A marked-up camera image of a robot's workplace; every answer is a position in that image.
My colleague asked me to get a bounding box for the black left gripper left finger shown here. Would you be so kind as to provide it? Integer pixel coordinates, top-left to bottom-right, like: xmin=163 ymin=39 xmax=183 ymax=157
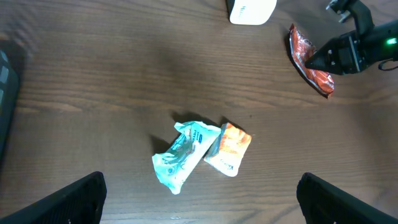
xmin=1 ymin=171 xmax=107 ymax=224

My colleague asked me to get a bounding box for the mint green wipes packet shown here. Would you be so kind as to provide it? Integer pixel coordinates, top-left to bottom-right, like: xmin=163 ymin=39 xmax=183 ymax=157
xmin=152 ymin=121 xmax=221 ymax=195

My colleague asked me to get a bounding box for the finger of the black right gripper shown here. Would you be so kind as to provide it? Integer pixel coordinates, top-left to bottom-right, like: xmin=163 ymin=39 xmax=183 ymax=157
xmin=305 ymin=38 xmax=342 ymax=75

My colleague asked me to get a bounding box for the small orange snack packet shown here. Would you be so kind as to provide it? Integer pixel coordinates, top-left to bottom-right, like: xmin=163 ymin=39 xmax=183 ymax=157
xmin=203 ymin=123 xmax=252 ymax=177

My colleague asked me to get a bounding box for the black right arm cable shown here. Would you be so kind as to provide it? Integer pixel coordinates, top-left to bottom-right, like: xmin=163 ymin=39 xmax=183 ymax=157
xmin=377 ymin=58 xmax=398 ymax=72

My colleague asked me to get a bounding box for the red orange snack sachet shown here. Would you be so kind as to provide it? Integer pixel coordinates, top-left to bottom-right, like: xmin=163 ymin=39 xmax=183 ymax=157
xmin=288 ymin=23 xmax=335 ymax=99

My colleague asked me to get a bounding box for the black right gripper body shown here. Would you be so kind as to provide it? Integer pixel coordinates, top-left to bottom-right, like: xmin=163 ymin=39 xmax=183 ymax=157
xmin=337 ymin=0 xmax=397 ymax=75

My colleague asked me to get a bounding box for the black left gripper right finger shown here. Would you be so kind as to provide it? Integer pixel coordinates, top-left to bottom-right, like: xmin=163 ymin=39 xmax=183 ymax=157
xmin=296 ymin=172 xmax=397 ymax=224

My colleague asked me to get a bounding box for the grey plastic mesh basket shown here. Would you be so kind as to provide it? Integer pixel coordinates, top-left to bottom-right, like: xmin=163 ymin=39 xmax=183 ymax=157
xmin=1 ymin=50 xmax=20 ymax=154

